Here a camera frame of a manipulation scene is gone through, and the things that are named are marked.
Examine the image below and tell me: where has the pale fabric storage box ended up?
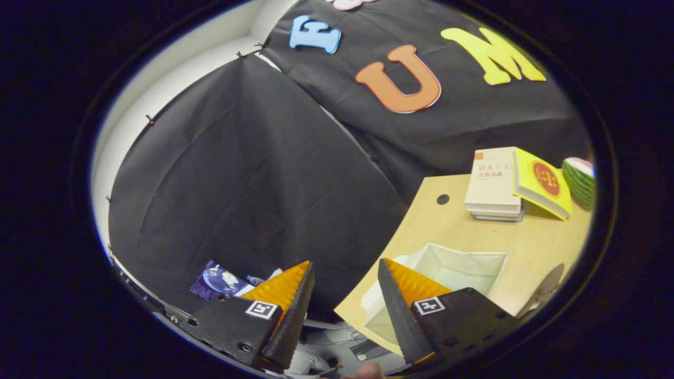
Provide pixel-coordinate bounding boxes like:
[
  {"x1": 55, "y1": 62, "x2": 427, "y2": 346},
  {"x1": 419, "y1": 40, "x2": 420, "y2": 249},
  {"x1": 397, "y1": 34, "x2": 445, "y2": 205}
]
[{"x1": 361, "y1": 242, "x2": 508, "y2": 354}]

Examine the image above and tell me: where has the blue printed package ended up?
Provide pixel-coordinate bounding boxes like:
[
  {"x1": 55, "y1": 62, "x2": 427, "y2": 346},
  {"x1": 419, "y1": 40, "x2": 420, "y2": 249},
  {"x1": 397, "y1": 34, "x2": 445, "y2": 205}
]
[{"x1": 190, "y1": 259, "x2": 253, "y2": 302}]

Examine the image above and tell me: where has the beige book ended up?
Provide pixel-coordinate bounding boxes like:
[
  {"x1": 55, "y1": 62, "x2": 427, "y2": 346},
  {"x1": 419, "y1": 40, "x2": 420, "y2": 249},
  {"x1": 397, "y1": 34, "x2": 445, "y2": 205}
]
[{"x1": 464, "y1": 146, "x2": 522, "y2": 214}]

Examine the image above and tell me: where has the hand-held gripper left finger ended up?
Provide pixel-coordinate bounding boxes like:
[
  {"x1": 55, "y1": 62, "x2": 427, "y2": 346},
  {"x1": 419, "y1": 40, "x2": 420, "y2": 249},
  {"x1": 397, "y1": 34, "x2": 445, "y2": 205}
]
[{"x1": 182, "y1": 260, "x2": 315, "y2": 370}]

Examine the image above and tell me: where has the white cloth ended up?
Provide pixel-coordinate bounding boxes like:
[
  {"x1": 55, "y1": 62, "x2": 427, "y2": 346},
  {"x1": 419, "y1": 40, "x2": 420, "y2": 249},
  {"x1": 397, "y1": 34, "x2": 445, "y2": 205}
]
[{"x1": 287, "y1": 348, "x2": 331, "y2": 377}]

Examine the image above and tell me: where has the yellow book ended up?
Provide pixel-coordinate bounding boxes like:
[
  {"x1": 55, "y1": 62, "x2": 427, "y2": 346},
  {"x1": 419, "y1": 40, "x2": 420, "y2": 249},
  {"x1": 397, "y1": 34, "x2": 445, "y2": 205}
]
[{"x1": 512, "y1": 147, "x2": 573, "y2": 221}]

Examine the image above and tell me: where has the watermelon slice plush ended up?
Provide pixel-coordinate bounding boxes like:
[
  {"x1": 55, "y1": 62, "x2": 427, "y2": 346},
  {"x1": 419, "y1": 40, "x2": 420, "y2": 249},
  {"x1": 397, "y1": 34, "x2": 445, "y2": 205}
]
[{"x1": 561, "y1": 157, "x2": 597, "y2": 211}]

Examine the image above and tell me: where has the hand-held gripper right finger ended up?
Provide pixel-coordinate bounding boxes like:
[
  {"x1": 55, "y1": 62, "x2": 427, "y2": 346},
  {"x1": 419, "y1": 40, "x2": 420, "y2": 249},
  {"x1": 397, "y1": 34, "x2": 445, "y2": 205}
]
[{"x1": 377, "y1": 257, "x2": 522, "y2": 366}]

